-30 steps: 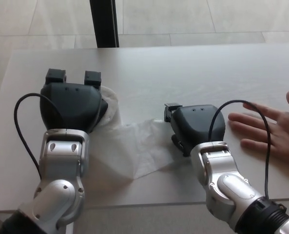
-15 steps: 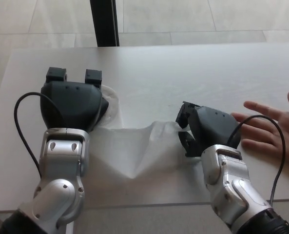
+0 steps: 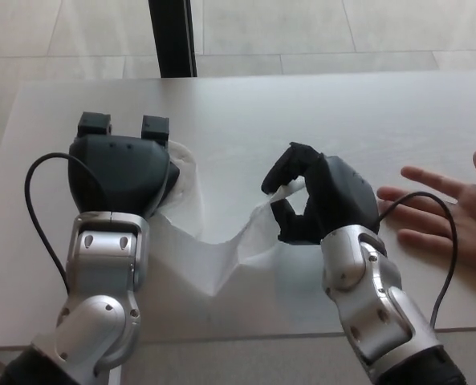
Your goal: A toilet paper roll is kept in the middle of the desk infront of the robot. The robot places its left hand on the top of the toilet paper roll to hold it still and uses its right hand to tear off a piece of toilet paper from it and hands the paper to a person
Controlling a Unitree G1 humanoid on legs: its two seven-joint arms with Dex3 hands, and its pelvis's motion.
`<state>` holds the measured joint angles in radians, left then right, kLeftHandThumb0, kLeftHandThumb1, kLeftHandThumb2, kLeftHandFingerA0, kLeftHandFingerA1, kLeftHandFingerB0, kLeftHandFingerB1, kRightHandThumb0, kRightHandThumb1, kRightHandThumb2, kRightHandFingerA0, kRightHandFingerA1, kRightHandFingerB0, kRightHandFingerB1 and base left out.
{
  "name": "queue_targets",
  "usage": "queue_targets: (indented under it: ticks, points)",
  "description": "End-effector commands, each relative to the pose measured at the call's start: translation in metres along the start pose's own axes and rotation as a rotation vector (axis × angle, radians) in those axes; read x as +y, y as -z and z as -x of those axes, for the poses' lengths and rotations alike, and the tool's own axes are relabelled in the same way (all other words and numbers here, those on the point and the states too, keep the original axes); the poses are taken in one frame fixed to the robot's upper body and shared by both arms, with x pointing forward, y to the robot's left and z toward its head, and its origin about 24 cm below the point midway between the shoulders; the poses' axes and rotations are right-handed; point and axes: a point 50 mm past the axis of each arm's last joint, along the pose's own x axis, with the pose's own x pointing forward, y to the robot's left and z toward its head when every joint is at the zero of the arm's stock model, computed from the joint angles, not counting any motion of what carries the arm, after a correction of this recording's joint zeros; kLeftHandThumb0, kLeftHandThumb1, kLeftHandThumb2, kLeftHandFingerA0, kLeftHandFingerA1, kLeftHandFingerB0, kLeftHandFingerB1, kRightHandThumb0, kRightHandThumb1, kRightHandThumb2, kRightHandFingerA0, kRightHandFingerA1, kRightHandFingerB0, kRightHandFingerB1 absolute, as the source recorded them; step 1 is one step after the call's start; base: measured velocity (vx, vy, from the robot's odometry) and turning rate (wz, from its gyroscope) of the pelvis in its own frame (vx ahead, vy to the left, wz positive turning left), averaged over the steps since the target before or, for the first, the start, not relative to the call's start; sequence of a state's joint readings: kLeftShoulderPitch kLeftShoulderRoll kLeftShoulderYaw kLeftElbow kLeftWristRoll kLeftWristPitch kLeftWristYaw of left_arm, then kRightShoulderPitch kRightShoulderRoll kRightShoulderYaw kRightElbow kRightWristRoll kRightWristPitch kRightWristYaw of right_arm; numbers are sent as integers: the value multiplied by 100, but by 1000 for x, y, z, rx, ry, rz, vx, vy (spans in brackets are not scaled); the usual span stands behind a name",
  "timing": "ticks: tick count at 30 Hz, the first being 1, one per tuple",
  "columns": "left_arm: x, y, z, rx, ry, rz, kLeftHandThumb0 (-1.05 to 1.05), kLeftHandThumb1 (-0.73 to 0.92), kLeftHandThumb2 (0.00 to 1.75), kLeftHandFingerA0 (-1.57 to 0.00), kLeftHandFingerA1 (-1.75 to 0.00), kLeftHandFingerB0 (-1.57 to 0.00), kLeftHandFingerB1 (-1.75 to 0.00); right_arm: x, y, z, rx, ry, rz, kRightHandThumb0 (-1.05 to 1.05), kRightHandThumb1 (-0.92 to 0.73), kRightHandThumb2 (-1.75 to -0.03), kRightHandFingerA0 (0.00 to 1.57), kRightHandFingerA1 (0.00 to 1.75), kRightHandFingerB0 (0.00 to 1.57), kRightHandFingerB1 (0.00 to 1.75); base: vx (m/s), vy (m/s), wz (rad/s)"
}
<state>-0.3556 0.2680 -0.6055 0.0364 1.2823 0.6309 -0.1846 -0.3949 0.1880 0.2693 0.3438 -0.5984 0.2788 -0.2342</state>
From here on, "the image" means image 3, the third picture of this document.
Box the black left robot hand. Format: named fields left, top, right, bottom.
left=67, top=111, right=182, bottom=220

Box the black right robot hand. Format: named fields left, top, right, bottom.
left=260, top=141, right=381, bottom=245

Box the bare person hand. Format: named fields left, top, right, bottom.
left=376, top=150, right=476, bottom=278

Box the white toilet paper roll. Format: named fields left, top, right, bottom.
left=140, top=139, right=325, bottom=300

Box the white table leg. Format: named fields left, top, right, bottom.
left=108, top=352, right=123, bottom=385

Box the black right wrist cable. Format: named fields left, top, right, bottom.
left=377, top=191, right=459, bottom=330

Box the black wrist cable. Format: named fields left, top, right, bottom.
left=377, top=191, right=459, bottom=330
left=24, top=152, right=102, bottom=296

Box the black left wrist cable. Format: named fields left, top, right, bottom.
left=24, top=152, right=102, bottom=296

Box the black vertical post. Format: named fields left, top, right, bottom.
left=148, top=0, right=198, bottom=78

